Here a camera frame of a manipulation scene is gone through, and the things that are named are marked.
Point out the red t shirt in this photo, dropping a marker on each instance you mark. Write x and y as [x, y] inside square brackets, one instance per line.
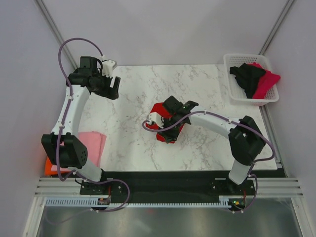
[158, 107]

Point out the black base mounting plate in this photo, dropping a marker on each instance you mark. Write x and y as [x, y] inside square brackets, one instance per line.
[169, 186]

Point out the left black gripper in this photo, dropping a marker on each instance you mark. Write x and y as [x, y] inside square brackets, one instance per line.
[109, 92]

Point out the white plastic basket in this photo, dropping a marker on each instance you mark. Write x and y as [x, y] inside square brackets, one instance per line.
[236, 93]

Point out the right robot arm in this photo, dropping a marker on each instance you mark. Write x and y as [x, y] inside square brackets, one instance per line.
[244, 136]

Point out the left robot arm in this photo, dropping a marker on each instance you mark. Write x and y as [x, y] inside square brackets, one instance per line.
[62, 145]

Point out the black t shirt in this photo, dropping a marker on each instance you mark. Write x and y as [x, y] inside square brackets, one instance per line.
[247, 77]

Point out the aluminium frame post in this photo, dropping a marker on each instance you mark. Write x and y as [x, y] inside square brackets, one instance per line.
[56, 32]
[277, 26]

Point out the folded pink t shirt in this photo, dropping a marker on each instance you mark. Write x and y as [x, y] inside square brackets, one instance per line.
[95, 143]

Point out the aluminium front rail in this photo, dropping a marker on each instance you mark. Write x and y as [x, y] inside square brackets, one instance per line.
[267, 188]

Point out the left aluminium frame post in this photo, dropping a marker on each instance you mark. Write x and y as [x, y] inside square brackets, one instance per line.
[56, 32]

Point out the magenta t shirt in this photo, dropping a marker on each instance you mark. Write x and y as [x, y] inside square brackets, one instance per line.
[265, 83]

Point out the right aluminium frame post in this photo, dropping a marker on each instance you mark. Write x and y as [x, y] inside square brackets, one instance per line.
[277, 26]

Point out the folded orange t shirt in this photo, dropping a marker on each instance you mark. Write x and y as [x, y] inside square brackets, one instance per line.
[51, 169]

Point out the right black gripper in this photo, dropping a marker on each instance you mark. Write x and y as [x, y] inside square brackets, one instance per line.
[170, 136]

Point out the white slotted cable duct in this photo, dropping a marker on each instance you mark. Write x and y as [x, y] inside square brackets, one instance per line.
[110, 202]

